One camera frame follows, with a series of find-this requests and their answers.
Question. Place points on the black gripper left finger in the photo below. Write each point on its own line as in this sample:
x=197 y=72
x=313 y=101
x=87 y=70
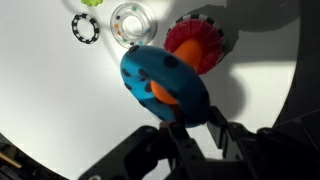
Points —
x=185 y=160

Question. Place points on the orange peg ring stacking stand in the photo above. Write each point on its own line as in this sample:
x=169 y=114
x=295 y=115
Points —
x=198 y=40

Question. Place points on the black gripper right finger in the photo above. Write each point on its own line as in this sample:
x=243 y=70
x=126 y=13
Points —
x=236 y=144

